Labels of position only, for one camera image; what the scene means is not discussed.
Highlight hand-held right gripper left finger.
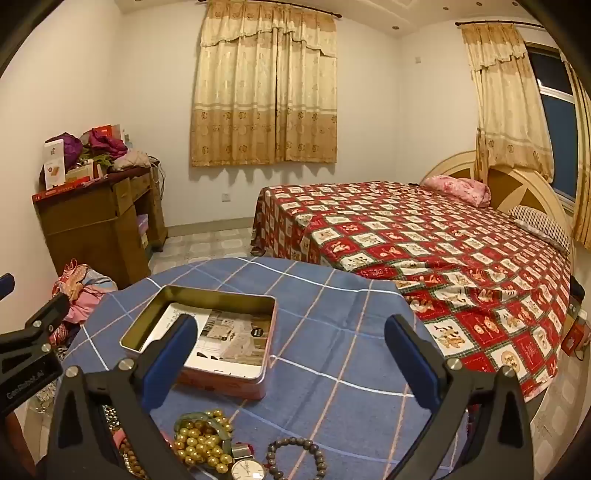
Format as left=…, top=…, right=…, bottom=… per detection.
left=46, top=314, right=199, bottom=480

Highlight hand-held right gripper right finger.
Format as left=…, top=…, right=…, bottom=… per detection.
left=384, top=314, right=548, bottom=480

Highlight pink metal tin box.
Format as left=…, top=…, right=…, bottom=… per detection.
left=119, top=285, right=278, bottom=401

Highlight green jade bracelet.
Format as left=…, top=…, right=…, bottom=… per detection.
left=178, top=412, right=232, bottom=450

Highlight gold bead necklace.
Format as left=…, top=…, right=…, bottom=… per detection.
left=173, top=408, right=234, bottom=472

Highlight brown bead bracelet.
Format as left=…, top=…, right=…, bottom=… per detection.
left=117, top=434, right=149, bottom=480

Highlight silver wristwatch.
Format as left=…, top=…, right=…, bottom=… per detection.
left=228, top=442, right=269, bottom=480

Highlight grey bead bracelet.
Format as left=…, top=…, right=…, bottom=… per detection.
left=263, top=438, right=327, bottom=480

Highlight pile of colourful clothes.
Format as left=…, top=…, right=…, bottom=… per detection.
left=48, top=258, right=118, bottom=344

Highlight printed paper leaflet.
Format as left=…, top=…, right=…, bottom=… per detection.
left=139, top=302, right=271, bottom=380

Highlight wooden desk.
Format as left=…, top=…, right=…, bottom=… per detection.
left=32, top=159, right=169, bottom=289

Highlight blue plaid tablecloth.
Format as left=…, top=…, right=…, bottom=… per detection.
left=60, top=256, right=467, bottom=480

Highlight flat red box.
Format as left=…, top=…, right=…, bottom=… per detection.
left=31, top=178, right=100, bottom=204

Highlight red printed bedsheet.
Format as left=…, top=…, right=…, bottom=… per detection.
left=252, top=181, right=573, bottom=402

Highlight upright white box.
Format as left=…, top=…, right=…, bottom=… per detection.
left=43, top=138, right=66, bottom=190

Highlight stacked small boxes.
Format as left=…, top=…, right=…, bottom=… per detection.
left=65, top=159, right=105, bottom=183

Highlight purple cloth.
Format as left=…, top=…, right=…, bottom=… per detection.
left=46, top=133, right=84, bottom=171

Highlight small red box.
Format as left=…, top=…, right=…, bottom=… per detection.
left=564, top=320, right=591, bottom=358

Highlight magenta cloth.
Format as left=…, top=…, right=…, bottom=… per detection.
left=88, top=128, right=129, bottom=160

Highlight pale pink cloth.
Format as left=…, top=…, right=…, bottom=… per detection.
left=112, top=148, right=152, bottom=171

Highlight pink pillow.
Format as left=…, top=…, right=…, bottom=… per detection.
left=424, top=175, right=491, bottom=207

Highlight striped pillow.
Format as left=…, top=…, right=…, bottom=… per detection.
left=508, top=205, right=572, bottom=252

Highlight cream wooden headboard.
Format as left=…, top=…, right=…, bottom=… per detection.
left=421, top=151, right=578, bottom=287

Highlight yellow striped curtain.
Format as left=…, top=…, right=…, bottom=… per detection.
left=561, top=51, right=591, bottom=252

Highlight wide beige patterned curtain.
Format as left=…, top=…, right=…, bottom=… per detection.
left=190, top=0, right=339, bottom=168

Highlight narrow beige patterned curtain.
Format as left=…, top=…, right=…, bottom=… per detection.
left=461, top=23, right=555, bottom=183

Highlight window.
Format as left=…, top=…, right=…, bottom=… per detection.
left=526, top=42, right=580, bottom=204

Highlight dark curtain rod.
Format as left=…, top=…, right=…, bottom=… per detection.
left=198, top=0, right=345, bottom=19
left=455, top=21, right=550, bottom=27

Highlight dark cables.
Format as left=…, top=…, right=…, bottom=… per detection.
left=150, top=157, right=167, bottom=195

